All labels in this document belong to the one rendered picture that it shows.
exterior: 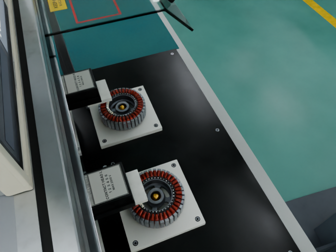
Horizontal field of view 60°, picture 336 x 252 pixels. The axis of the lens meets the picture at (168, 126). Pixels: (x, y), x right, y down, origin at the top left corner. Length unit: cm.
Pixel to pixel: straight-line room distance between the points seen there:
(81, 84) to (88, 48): 38
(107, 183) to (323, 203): 127
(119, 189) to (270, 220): 32
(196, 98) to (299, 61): 152
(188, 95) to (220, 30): 160
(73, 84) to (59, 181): 37
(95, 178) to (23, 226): 24
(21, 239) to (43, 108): 13
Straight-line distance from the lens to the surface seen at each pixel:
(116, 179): 48
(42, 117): 32
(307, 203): 157
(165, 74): 83
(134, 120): 68
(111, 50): 96
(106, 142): 69
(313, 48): 238
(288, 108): 189
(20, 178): 26
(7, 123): 27
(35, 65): 38
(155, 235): 58
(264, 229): 63
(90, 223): 33
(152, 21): 106
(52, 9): 56
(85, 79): 63
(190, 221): 59
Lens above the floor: 134
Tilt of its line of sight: 54 degrees down
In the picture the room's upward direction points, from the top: straight up
